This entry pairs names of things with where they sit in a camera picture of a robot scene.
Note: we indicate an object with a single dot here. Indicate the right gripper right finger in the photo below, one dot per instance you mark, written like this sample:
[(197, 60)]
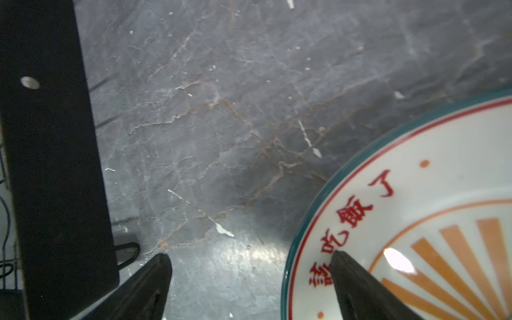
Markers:
[(360, 295)]

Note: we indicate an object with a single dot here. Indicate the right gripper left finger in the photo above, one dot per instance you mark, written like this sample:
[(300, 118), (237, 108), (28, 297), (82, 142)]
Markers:
[(142, 296)]

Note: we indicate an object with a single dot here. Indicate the black wire dish rack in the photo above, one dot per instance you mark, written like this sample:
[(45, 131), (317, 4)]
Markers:
[(65, 249)]

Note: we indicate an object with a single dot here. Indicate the orange sunburst plate front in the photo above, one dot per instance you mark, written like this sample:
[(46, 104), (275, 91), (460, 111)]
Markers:
[(426, 210)]

